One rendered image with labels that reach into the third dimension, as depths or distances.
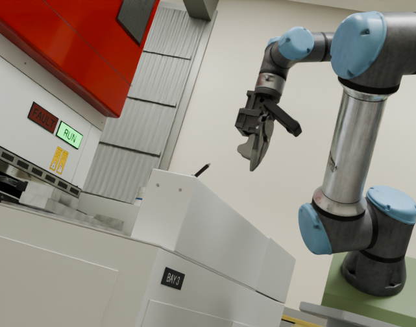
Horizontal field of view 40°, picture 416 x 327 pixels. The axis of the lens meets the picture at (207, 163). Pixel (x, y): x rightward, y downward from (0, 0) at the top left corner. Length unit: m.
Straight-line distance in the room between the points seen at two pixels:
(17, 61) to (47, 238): 0.60
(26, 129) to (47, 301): 0.65
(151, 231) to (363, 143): 0.44
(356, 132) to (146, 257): 0.47
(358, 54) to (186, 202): 0.40
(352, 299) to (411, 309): 0.13
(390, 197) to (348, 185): 0.16
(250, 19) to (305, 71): 0.71
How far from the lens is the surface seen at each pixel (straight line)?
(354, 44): 1.06
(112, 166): 4.90
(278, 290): 1.76
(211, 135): 4.80
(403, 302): 1.42
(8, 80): 1.53
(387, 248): 1.35
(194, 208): 1.06
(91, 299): 1.01
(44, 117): 1.63
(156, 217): 1.05
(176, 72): 5.04
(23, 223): 1.12
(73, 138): 1.74
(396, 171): 4.64
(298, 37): 1.42
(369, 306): 1.39
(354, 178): 1.19
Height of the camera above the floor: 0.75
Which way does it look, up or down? 13 degrees up
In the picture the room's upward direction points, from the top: 17 degrees clockwise
